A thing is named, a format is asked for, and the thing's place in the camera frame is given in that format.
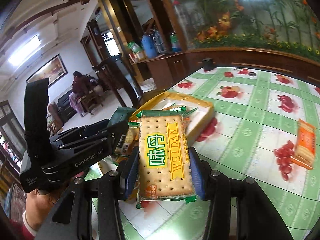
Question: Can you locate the seated person in red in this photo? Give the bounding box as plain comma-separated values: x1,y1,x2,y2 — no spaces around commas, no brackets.
68,71,104,117

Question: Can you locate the yellow white storage box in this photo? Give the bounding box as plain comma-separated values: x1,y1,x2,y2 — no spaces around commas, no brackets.
129,92,214,147

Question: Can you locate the Weidan green cracker pack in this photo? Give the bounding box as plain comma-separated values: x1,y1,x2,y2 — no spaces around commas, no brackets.
136,106,196,209

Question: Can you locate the fruit pattern tablecloth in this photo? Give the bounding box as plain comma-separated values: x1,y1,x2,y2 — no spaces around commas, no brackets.
119,67,319,239

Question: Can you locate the small black cup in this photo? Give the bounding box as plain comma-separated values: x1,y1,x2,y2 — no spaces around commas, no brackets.
201,58,215,72

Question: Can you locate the dark wooden chair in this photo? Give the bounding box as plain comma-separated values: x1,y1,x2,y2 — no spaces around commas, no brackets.
93,53,143,108

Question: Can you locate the dark green snack packet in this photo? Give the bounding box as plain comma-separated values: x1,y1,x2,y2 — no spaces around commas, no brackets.
107,106,136,127

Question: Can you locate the green snack bag on cabinet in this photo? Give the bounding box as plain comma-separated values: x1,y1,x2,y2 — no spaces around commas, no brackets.
127,41,143,54

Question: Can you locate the blue water jug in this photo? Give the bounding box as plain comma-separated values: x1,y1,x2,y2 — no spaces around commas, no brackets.
141,35,157,59

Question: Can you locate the framed wall painting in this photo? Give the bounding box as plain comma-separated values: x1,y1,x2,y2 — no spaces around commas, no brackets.
26,54,68,87

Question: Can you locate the person's left hand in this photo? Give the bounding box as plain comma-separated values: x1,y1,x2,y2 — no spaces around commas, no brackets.
23,182,69,231

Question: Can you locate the orange cracker pack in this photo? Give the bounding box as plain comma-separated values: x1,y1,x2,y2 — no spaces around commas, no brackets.
290,119,316,170

